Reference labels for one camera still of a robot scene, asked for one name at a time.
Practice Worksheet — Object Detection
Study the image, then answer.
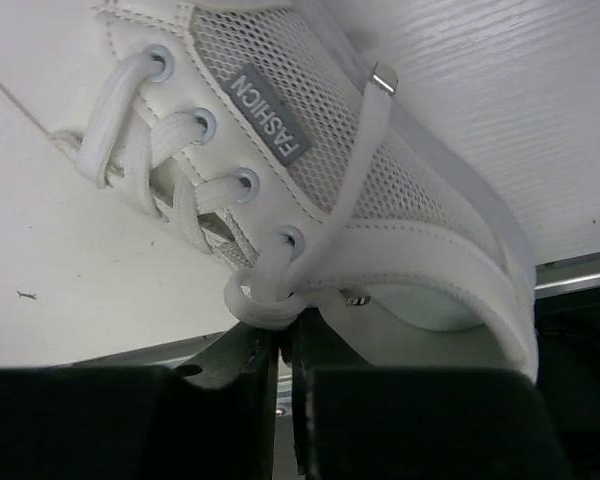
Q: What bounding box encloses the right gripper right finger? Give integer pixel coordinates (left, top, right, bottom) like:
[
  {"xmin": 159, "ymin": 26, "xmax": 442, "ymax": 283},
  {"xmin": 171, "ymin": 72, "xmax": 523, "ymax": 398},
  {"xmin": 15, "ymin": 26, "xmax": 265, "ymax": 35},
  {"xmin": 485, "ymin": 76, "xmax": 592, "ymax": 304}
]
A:
[{"xmin": 285, "ymin": 309, "xmax": 570, "ymax": 479}]

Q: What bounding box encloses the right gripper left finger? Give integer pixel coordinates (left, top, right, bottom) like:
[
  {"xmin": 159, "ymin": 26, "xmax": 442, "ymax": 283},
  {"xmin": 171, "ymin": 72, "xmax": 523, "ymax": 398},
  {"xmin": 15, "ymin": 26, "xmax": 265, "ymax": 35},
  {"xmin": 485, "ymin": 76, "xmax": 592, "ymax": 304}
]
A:
[{"xmin": 0, "ymin": 329, "xmax": 275, "ymax": 479}]

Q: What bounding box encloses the white sneaker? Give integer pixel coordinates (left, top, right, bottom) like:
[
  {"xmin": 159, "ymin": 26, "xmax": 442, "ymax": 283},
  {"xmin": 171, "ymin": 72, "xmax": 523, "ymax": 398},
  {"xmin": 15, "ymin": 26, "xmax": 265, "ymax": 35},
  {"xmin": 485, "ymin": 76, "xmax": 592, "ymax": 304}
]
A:
[{"xmin": 51, "ymin": 1, "xmax": 539, "ymax": 379}]

